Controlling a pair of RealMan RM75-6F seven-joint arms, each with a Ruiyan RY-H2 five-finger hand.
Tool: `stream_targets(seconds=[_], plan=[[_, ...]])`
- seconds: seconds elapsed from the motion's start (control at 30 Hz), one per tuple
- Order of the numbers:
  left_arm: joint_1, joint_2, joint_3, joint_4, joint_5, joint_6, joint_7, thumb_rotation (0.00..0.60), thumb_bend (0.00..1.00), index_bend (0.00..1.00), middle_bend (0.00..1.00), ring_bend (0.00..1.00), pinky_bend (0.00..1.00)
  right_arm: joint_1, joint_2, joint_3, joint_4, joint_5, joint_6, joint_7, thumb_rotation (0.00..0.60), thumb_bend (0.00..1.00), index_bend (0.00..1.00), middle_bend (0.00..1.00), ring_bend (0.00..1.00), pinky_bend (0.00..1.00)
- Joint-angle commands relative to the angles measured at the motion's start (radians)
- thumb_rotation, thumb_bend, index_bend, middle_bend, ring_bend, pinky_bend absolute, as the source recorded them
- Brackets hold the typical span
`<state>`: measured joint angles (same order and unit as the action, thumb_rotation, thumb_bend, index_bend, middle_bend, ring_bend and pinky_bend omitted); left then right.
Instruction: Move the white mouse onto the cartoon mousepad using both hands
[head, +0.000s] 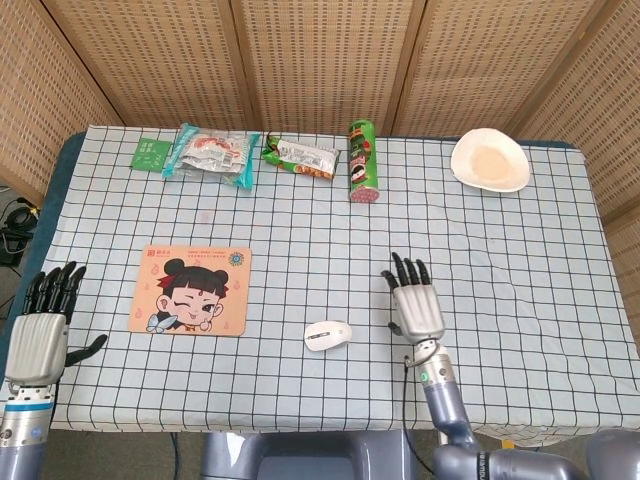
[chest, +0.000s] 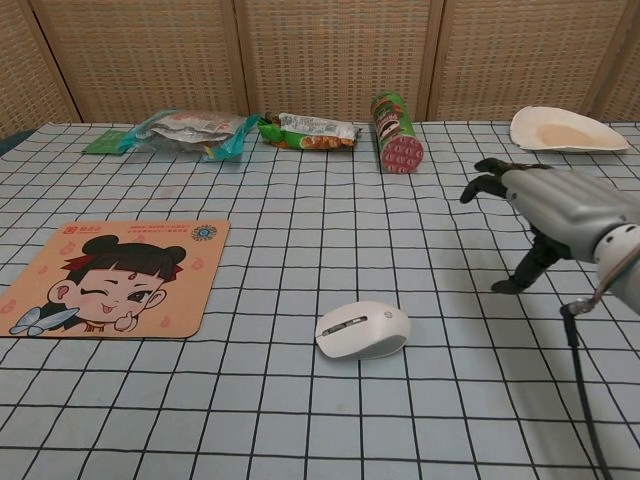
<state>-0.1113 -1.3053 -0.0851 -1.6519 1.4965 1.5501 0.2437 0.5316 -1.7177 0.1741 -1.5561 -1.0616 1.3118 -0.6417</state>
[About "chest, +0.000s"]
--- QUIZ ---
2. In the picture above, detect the teal silver snack bag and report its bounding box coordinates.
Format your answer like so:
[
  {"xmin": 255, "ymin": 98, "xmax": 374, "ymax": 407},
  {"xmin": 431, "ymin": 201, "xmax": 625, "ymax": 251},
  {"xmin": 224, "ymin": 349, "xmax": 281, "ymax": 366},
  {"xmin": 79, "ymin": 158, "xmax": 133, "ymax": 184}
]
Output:
[{"xmin": 118, "ymin": 109, "xmax": 261, "ymax": 164}]

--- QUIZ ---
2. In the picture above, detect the green chips can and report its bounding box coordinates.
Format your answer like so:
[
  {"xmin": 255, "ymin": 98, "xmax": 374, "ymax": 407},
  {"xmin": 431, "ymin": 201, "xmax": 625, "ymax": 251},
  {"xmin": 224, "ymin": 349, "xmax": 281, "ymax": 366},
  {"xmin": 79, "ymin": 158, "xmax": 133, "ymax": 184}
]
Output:
[{"xmin": 369, "ymin": 91, "xmax": 425, "ymax": 176}]

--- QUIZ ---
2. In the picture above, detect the small green packet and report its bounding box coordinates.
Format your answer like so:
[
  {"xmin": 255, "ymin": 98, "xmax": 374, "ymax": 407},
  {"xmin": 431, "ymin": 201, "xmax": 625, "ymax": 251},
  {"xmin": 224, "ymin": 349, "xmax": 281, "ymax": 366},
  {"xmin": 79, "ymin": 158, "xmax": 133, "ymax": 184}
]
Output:
[{"xmin": 81, "ymin": 128, "xmax": 127, "ymax": 156}]

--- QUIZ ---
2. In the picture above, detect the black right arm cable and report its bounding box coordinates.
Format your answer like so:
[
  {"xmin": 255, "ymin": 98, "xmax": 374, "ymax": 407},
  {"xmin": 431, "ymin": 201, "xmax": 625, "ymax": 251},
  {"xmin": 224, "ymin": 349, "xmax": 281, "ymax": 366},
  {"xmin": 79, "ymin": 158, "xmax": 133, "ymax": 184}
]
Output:
[{"xmin": 559, "ymin": 259, "xmax": 632, "ymax": 480}]

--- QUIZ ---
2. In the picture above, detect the blue grid tablecloth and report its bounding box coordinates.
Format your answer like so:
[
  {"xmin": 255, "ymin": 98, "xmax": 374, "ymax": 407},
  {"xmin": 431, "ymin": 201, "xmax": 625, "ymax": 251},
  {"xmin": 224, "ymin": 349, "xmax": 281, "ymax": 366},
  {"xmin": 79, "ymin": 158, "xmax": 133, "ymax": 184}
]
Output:
[{"xmin": 0, "ymin": 118, "xmax": 640, "ymax": 480}]

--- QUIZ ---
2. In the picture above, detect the woven rattan folding screen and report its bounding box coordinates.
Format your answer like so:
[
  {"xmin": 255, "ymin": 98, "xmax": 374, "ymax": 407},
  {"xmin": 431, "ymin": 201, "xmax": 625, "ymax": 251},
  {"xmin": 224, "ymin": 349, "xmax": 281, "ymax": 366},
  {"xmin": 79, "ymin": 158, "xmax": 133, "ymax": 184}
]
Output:
[{"xmin": 0, "ymin": 0, "xmax": 640, "ymax": 142}]

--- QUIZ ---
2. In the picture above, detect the green orange snack packet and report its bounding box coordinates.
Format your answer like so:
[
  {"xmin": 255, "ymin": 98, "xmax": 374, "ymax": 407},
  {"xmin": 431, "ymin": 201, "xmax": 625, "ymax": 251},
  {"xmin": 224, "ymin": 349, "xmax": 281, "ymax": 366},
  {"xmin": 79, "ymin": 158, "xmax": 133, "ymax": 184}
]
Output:
[{"xmin": 257, "ymin": 111, "xmax": 363, "ymax": 151}]

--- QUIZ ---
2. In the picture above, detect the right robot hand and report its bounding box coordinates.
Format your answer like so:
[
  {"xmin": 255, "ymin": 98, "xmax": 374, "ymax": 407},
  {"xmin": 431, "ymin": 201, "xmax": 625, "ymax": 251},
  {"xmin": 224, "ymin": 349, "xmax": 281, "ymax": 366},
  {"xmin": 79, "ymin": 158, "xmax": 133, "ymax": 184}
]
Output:
[{"xmin": 459, "ymin": 157, "xmax": 640, "ymax": 295}]

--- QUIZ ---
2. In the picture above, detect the white paper plate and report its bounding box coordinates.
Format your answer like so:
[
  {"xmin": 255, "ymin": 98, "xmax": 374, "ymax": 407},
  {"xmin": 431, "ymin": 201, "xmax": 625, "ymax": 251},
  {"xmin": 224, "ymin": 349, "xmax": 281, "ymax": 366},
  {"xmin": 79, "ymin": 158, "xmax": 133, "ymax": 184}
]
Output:
[{"xmin": 509, "ymin": 105, "xmax": 630, "ymax": 154}]

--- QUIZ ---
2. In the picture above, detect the white computer mouse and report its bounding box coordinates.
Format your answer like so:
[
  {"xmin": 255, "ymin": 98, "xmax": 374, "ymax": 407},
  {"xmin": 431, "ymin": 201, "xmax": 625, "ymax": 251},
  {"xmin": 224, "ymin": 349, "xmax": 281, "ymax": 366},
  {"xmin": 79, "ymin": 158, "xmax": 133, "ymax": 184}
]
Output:
[{"xmin": 314, "ymin": 300, "xmax": 412, "ymax": 361}]

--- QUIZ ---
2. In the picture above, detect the cartoon face mouse pad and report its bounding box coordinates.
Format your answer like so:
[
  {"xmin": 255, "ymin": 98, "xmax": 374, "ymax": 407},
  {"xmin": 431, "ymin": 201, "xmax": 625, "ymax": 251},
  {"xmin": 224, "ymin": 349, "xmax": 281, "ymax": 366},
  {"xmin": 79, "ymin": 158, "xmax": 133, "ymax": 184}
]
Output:
[{"xmin": 0, "ymin": 220, "xmax": 232, "ymax": 340}]

